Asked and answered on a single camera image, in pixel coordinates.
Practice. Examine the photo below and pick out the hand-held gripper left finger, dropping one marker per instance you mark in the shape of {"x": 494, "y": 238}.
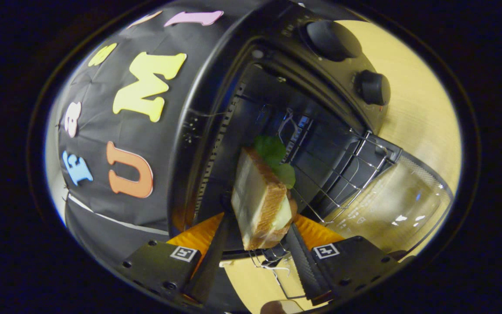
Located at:
{"x": 211, "y": 266}

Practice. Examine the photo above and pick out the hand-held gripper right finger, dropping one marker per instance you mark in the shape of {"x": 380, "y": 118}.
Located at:
{"x": 305, "y": 266}

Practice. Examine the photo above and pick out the toast sandwich with lettuce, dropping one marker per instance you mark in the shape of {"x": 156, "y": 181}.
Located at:
{"x": 255, "y": 196}

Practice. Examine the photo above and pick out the black toaster oven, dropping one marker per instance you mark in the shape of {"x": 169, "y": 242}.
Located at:
{"x": 329, "y": 43}

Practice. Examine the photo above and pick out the black backdrop cloth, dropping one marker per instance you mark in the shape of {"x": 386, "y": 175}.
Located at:
{"x": 98, "y": 131}

